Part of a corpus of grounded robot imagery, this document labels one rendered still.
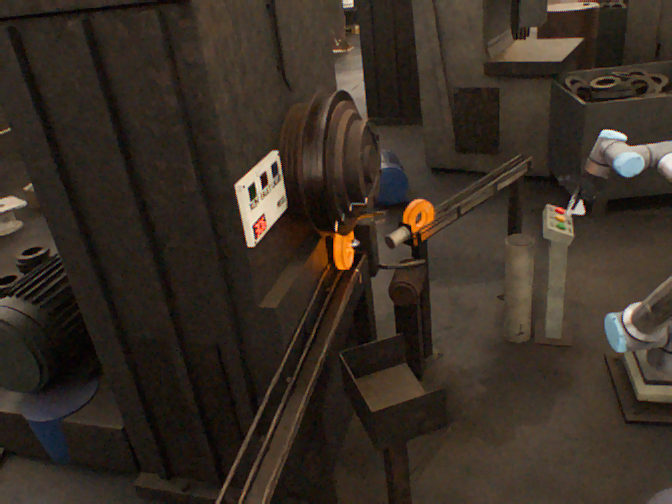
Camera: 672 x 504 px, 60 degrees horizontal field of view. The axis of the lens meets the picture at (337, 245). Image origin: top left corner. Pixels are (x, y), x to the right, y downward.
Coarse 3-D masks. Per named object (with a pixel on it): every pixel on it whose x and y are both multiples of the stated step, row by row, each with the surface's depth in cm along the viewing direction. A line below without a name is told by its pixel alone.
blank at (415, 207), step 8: (416, 200) 239; (424, 200) 240; (408, 208) 237; (416, 208) 237; (424, 208) 240; (432, 208) 243; (408, 216) 236; (416, 216) 239; (424, 216) 244; (432, 216) 245; (416, 224) 244; (424, 224) 244
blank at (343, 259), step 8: (352, 232) 209; (336, 240) 199; (344, 240) 200; (336, 248) 198; (344, 248) 200; (336, 256) 199; (344, 256) 201; (352, 256) 210; (336, 264) 201; (344, 264) 201
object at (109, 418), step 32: (32, 288) 235; (64, 288) 239; (0, 320) 218; (32, 320) 225; (64, 320) 234; (0, 352) 225; (32, 352) 220; (64, 352) 234; (96, 352) 257; (0, 384) 235; (32, 384) 229; (0, 416) 238; (96, 416) 226; (32, 448) 243; (96, 448) 229; (128, 448) 224
